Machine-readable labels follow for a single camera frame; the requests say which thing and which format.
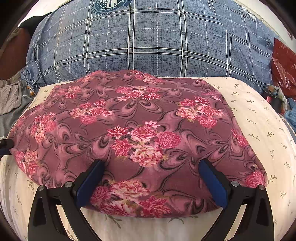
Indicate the blue cloth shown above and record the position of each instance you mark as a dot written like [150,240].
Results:
[291,115]

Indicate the blue plaid pillow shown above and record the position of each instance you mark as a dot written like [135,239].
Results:
[150,46]

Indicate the white leaf-print bedsheet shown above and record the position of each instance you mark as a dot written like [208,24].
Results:
[254,120]

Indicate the pink floral shirt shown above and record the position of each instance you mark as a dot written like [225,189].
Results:
[138,115]

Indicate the grey garment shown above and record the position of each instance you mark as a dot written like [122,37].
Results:
[9,97]

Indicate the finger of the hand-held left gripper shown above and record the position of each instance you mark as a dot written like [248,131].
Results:
[5,144]

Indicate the brown blanket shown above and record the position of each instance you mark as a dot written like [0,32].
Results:
[20,46]

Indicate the red plastic bag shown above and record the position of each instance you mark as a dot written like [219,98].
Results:
[284,62]

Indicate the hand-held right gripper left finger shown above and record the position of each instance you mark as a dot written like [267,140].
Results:
[86,185]

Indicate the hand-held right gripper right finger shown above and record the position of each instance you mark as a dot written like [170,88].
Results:
[214,185]

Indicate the small red box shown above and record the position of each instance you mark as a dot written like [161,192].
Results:
[269,99]

